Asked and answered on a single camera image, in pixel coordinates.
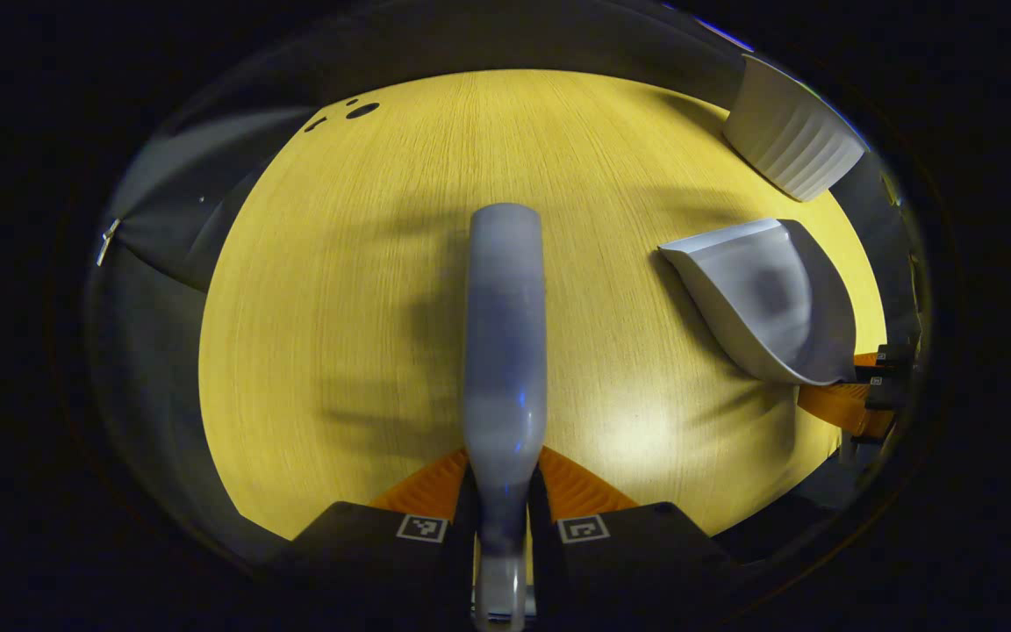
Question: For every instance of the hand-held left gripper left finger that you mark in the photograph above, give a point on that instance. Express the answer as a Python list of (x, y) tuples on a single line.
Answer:
[(374, 562)]

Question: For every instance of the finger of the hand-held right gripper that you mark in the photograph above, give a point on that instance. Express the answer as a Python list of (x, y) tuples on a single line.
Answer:
[(839, 405), (883, 358)]

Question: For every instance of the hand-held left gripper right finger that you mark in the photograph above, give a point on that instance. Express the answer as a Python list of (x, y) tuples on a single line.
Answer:
[(637, 562)]

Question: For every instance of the grey dustpan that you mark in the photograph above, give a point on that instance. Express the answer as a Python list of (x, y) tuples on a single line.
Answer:
[(760, 298)]

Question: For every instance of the white ribbed garbage bin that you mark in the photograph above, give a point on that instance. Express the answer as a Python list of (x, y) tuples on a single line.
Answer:
[(791, 132)]

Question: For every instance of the small grey broom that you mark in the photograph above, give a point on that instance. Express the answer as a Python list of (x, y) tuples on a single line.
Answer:
[(505, 351)]

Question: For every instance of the wooden desktop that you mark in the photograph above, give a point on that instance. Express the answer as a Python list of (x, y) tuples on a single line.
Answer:
[(339, 307)]

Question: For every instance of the silver metal clip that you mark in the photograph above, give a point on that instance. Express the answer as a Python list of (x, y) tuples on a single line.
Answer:
[(107, 241)]

